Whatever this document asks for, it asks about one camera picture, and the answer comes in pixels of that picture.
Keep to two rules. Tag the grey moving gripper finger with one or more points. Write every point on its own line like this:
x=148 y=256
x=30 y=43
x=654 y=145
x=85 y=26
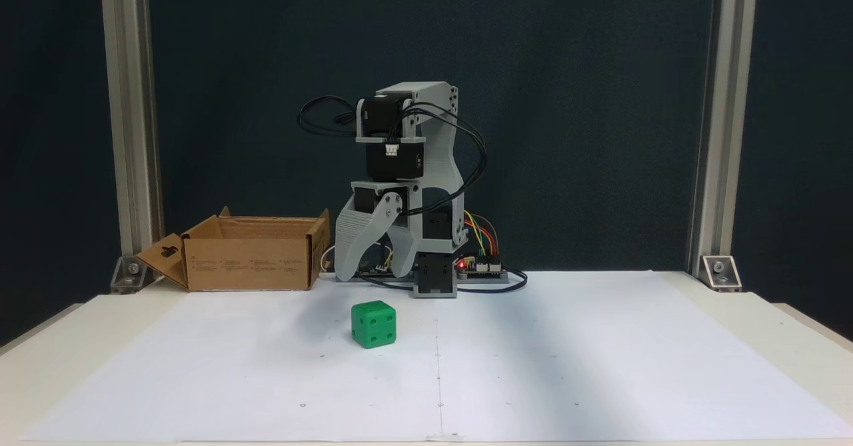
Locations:
x=353 y=242

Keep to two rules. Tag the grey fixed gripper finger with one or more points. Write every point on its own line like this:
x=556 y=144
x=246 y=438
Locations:
x=408 y=249

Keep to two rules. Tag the green die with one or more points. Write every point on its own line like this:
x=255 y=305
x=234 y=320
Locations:
x=373 y=326

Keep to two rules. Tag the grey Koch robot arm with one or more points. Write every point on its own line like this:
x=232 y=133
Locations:
x=441 y=159

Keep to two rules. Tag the brown cardboard box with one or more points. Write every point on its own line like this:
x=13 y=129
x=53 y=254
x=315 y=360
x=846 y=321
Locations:
x=253 y=262

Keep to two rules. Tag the grey base plate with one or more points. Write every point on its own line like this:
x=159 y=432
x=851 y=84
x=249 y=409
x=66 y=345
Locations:
x=500 y=277

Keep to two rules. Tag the metal corner bracket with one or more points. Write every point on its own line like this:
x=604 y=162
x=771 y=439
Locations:
x=130 y=274
x=721 y=272

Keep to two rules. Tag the aluminium frame post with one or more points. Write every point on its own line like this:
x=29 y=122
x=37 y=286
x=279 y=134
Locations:
x=723 y=99
x=133 y=99

